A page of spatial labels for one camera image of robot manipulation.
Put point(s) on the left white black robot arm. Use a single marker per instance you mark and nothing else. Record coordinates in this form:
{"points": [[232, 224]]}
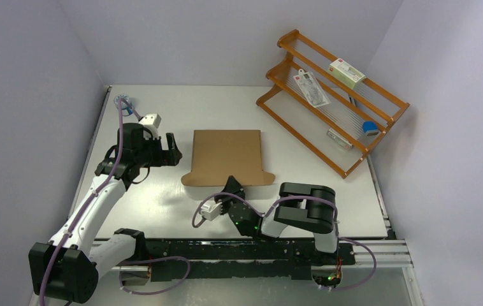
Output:
{"points": [[89, 211]]}

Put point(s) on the small silver packaged item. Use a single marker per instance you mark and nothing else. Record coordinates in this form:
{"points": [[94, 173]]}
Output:
{"points": [[339, 139]]}

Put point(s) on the white green product box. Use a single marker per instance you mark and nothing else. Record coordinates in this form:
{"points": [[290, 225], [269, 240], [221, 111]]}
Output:
{"points": [[346, 73]]}

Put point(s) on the blue white eraser block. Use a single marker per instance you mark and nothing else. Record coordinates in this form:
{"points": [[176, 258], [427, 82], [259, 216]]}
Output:
{"points": [[370, 128]]}

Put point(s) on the small blue white jar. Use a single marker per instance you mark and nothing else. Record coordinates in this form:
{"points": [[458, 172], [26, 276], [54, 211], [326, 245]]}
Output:
{"points": [[123, 101]]}

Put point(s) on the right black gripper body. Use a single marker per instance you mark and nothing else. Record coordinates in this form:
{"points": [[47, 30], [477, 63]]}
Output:
{"points": [[228, 203]]}

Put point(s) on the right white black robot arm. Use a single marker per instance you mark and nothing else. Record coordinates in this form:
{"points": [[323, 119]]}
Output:
{"points": [[304, 206]]}

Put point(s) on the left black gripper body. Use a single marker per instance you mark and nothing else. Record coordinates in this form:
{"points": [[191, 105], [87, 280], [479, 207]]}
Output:
{"points": [[153, 155]]}

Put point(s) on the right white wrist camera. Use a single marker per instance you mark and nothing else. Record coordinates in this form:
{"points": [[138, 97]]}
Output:
{"points": [[210, 210]]}

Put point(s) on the orange wooden rack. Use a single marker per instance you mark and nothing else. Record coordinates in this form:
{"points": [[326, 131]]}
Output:
{"points": [[348, 109]]}

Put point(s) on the brown cardboard box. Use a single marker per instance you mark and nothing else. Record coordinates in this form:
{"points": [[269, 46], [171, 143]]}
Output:
{"points": [[221, 153]]}

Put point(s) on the clear plastic blister package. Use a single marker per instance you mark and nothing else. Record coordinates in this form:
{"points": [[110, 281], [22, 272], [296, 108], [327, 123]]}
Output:
{"points": [[311, 89]]}

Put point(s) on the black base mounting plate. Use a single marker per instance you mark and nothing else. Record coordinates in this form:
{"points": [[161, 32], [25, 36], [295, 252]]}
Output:
{"points": [[168, 259]]}

